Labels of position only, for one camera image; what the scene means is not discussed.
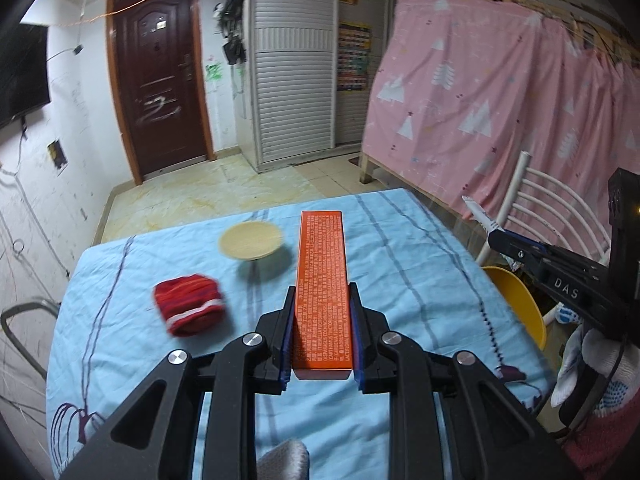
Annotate white wall cable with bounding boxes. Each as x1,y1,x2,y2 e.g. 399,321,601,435
0,115,71,281

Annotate black wall television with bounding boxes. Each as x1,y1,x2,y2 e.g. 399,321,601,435
0,22,52,131

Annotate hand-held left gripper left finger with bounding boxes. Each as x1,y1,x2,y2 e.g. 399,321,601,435
60,285,297,480

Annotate orange printed box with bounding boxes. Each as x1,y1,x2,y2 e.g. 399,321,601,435
291,210,353,381

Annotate pink printed bed curtain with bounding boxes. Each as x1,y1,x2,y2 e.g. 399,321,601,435
361,0,640,271

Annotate grey cloth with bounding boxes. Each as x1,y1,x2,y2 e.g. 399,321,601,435
257,439,310,480

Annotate dark red door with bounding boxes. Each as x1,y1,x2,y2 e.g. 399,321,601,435
105,0,217,186

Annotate person's right hand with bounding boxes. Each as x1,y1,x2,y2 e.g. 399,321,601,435
552,310,640,415

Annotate red knit sock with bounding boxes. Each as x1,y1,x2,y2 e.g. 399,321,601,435
152,274,225,337

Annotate yellow plastic chair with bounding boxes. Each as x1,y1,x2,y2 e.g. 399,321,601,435
482,266,547,351

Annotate light blue tablecloth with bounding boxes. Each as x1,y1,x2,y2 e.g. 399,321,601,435
45,188,556,480

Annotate person's right forearm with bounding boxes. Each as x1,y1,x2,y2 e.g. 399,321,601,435
560,395,640,480

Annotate cream shallow bowl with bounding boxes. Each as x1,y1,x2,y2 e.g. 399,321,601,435
218,221,283,262

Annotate white slatted wardrobe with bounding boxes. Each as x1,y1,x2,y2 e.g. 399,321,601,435
239,0,401,173

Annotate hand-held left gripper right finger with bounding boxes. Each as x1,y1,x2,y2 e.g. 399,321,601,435
348,282,581,480

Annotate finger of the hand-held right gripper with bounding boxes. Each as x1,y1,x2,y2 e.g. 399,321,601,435
487,229,546,266

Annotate hanging black bags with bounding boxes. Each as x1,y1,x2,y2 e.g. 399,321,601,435
216,0,248,66

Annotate white metal chair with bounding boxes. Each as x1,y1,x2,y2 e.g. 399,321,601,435
475,150,613,328

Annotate wall socket box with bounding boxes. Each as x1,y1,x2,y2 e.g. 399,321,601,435
47,141,68,171

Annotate colourful wall poster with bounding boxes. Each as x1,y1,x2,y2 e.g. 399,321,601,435
336,21,372,92

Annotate white striped wrapper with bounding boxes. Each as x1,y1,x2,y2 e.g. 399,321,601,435
461,195,501,233

